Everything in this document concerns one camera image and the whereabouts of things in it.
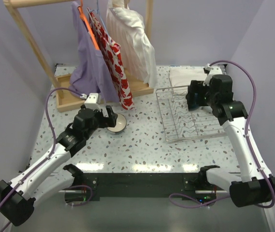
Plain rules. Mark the orange clothes hanger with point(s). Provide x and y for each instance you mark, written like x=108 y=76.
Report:
x=88 y=27

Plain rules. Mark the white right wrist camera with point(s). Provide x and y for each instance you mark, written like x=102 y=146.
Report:
x=216 y=70

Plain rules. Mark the white pleated garment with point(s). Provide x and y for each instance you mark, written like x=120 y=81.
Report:
x=126 y=27

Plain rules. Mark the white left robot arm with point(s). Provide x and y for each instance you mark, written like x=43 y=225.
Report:
x=16 y=200

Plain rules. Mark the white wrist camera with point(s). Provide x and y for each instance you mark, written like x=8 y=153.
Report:
x=216 y=70
x=92 y=98

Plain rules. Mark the purple hanging garment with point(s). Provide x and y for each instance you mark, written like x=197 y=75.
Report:
x=92 y=74

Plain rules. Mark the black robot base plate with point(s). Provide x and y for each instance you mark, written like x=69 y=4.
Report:
x=140 y=185

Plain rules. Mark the blue white dotted bowl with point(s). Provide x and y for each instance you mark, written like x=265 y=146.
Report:
x=121 y=123

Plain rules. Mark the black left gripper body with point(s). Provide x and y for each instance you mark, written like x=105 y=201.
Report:
x=104 y=118

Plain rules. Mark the dark teal bowl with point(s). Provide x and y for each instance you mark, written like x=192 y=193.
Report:
x=194 y=106

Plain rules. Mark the blue clothes hanger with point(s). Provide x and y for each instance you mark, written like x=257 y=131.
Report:
x=97 y=11

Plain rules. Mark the folded white cloth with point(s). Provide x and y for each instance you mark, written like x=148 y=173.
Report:
x=182 y=76

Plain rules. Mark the metal wire dish rack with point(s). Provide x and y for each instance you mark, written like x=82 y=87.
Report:
x=179 y=123

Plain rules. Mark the red white floral garment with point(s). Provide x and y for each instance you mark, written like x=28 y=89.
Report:
x=112 y=57

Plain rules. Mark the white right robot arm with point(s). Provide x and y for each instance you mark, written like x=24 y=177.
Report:
x=256 y=183

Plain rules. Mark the wooden clothes rack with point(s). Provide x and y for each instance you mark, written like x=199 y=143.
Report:
x=67 y=101

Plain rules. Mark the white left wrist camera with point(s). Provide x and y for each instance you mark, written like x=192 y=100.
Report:
x=92 y=98

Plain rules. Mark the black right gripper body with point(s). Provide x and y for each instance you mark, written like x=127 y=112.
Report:
x=205 y=97

